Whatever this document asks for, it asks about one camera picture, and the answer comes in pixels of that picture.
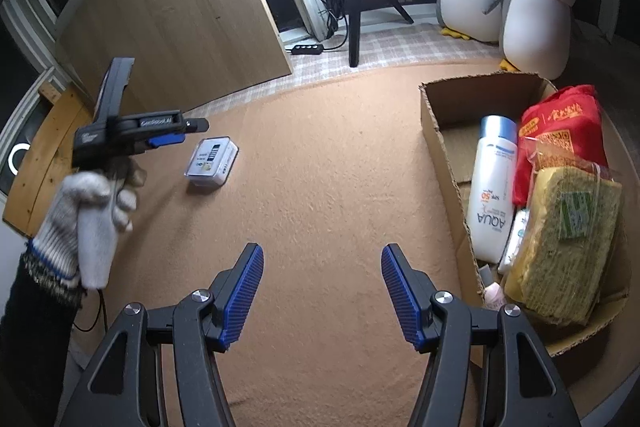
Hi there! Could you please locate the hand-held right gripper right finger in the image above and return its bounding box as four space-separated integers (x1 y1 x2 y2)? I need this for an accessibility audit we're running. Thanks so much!
381 244 583 427

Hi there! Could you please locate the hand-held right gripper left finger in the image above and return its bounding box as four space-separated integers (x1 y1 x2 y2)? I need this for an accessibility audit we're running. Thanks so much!
57 243 265 427

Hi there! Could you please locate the white tin box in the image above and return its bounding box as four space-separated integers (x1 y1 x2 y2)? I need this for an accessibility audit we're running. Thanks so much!
183 136 239 188

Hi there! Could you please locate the small pink white tube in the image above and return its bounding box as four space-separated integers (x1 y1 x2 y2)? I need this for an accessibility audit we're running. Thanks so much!
479 264 506 308

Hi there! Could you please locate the white sunscreen bottle blue cap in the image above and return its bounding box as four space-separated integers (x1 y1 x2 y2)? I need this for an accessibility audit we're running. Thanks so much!
466 115 519 264

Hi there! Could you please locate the cardboard box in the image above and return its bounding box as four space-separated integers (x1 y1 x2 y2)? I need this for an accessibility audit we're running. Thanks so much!
419 72 632 358

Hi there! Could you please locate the yellow-green sponge pack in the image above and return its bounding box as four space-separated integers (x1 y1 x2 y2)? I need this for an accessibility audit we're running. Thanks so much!
504 147 626 327

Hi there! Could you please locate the red snack bag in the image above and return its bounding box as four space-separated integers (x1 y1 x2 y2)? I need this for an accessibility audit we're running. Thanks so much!
512 84 608 208

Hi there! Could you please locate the person's left forearm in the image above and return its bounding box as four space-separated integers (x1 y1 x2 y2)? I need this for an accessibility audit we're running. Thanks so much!
0 239 83 427

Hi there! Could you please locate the person's left hand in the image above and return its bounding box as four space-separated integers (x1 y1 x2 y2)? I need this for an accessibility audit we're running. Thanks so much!
30 171 138 282

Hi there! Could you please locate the wooden shelf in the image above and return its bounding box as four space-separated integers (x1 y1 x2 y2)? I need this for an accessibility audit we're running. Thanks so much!
2 67 96 238

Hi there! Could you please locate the light wooden board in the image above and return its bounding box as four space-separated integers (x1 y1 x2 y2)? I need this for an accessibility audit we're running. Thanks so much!
54 0 295 118

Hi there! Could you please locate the star-print tissue pack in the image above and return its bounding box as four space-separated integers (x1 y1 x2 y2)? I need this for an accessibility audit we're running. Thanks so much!
497 207 531 275

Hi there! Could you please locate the black tripod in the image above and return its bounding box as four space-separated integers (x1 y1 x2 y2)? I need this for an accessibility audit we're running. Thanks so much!
325 0 415 68

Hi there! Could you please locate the grey checked floor mat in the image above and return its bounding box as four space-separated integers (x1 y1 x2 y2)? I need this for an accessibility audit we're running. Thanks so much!
185 14 640 118

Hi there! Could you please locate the small penguin plush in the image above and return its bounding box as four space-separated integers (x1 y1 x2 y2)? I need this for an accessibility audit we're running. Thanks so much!
482 0 577 78

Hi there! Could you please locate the small white ring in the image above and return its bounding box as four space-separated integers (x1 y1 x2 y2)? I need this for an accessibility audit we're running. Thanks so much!
6 143 32 178

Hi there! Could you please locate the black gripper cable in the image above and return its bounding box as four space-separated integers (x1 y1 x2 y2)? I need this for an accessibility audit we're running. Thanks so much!
75 287 108 334

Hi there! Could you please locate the black ring light cable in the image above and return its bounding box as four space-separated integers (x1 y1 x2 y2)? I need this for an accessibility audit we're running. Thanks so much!
316 0 351 52

